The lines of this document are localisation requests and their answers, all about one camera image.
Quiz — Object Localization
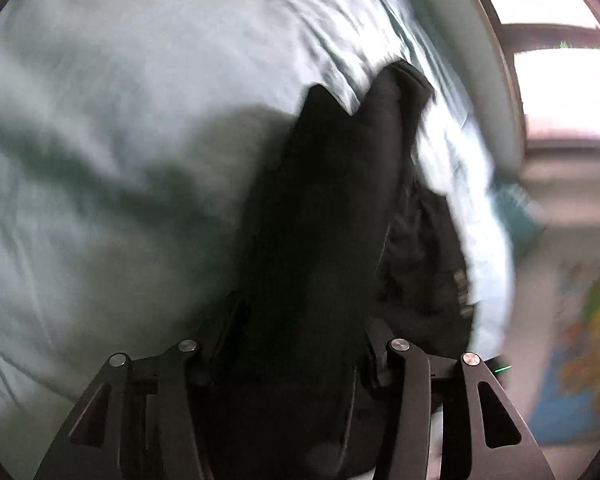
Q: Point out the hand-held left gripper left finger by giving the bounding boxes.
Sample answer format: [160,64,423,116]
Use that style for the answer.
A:
[32,299,247,480]

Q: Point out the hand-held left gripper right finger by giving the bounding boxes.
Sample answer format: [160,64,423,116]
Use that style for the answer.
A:
[366,319,557,480]

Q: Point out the black jacket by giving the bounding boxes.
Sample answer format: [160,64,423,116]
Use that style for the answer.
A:
[207,59,477,480]

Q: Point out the colourful floor mat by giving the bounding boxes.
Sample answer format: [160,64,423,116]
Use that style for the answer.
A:
[530,260,600,447]

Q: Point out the bed with light blue sheet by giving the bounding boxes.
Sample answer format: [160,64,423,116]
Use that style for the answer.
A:
[0,0,548,480]

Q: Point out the window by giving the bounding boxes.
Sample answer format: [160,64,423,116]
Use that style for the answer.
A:
[467,0,600,133]

